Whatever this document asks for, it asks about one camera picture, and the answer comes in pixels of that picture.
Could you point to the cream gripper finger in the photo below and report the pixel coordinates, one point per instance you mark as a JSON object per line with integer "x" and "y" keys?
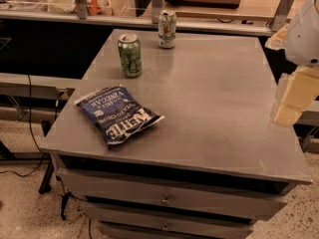
{"x": 278, "y": 40}
{"x": 295, "y": 93}

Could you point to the green soda can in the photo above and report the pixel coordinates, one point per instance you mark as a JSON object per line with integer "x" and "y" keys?
{"x": 130, "y": 55}

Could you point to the white soda can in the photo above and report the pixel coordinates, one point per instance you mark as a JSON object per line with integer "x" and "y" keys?
{"x": 167, "y": 26}

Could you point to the grey drawer cabinet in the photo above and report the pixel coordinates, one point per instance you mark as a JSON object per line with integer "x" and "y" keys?
{"x": 211, "y": 167}

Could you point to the blue Kettle chips bag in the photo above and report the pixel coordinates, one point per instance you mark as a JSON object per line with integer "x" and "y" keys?
{"x": 116, "y": 114}

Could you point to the metal frame post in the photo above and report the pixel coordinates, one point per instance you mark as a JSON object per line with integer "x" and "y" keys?
{"x": 81, "y": 9}

